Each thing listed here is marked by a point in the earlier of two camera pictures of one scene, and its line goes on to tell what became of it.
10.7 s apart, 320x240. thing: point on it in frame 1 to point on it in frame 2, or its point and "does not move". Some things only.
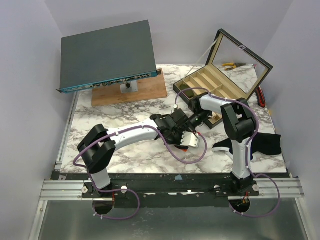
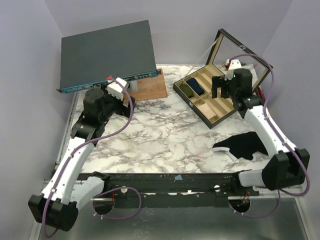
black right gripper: (189, 122) to (219, 83)
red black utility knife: (261, 97) does not move
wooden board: (149, 88) does not move
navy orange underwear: (184, 148) to (193, 83)
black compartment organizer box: (232, 71) does not move
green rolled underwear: (189, 93) does not move
